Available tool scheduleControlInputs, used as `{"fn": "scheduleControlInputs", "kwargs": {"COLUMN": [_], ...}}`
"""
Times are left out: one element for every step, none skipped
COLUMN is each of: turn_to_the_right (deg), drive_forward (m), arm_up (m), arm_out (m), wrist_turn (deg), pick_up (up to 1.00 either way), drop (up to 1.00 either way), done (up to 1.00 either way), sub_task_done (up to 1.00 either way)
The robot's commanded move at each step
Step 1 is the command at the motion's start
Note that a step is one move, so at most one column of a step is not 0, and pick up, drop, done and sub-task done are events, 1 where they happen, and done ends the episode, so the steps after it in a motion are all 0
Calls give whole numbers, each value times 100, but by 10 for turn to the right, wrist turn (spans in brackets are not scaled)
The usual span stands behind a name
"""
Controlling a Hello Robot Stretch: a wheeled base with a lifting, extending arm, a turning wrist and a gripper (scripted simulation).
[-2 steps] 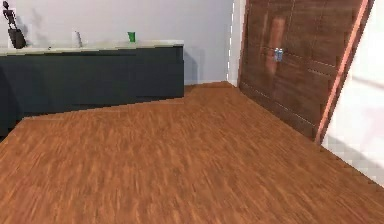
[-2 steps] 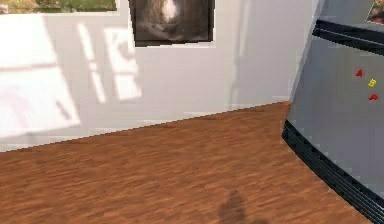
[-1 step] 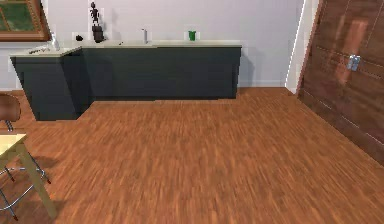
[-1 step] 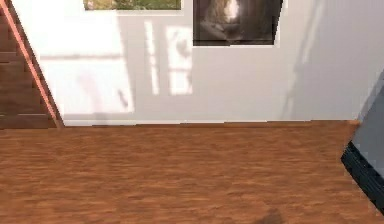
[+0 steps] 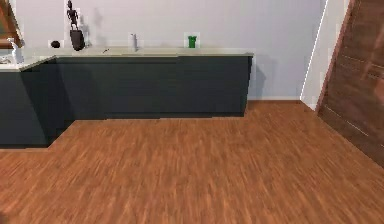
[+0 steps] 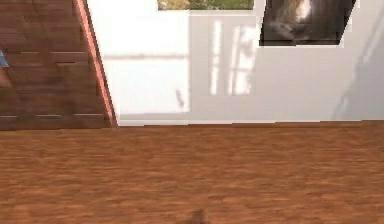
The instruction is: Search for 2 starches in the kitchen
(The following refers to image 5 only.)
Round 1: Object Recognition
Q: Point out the white spray bottle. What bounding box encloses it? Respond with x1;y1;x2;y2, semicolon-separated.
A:
7;37;25;65

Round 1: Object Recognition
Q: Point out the dark figurine statue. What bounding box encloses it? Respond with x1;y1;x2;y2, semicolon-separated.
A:
66;0;80;31

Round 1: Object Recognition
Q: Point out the dark brown vase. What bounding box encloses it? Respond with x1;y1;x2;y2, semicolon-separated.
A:
69;29;86;52

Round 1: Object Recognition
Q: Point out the dark kitchen counter cabinet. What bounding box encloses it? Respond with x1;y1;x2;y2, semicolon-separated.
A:
0;46;255;149

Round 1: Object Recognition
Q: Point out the brown wooden room door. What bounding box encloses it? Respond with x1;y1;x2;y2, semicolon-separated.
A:
315;0;384;168

